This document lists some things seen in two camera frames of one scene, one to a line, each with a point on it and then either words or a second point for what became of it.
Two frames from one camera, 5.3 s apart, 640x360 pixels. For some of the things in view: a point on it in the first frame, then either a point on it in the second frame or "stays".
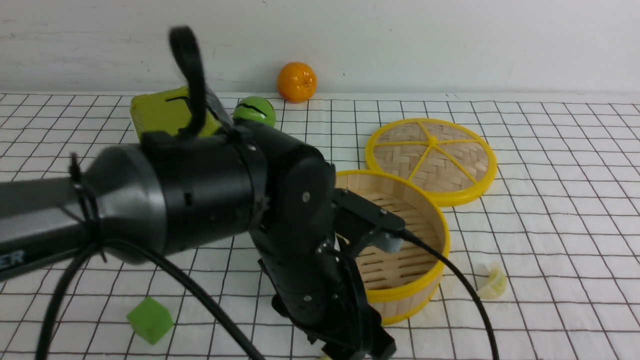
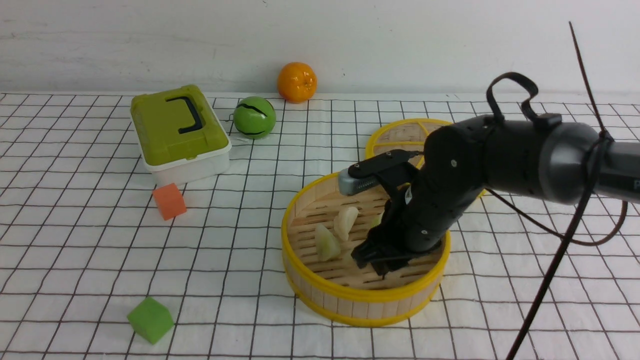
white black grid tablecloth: (552, 244) stays
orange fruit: (296, 82) stays
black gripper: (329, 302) -> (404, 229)
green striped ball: (255, 109) stays
